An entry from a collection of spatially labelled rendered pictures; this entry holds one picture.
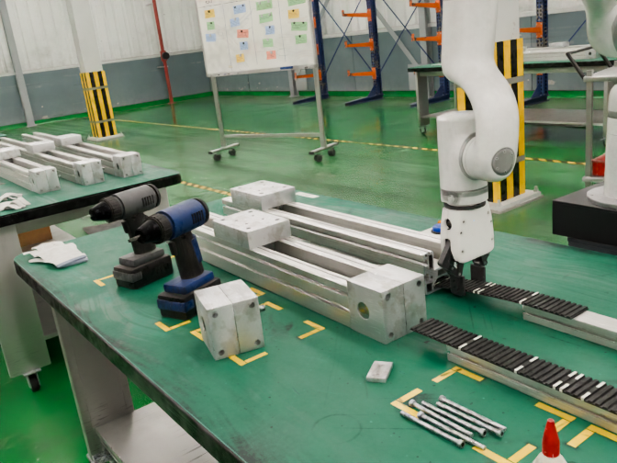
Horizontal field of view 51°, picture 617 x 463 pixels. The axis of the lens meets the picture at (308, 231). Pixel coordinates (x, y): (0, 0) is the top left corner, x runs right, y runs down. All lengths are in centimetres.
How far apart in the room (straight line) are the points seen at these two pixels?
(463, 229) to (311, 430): 47
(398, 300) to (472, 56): 42
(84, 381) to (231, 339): 102
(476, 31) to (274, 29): 590
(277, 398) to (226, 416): 8
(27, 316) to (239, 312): 182
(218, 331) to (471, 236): 48
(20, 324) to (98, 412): 82
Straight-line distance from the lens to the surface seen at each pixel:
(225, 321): 110
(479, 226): 120
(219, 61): 748
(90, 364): 206
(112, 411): 215
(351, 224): 151
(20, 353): 288
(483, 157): 108
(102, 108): 1131
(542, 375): 94
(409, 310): 111
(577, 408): 92
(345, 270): 124
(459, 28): 113
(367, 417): 92
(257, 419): 95
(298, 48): 682
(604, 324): 110
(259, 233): 138
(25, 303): 282
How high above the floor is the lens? 129
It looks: 17 degrees down
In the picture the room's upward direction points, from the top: 7 degrees counter-clockwise
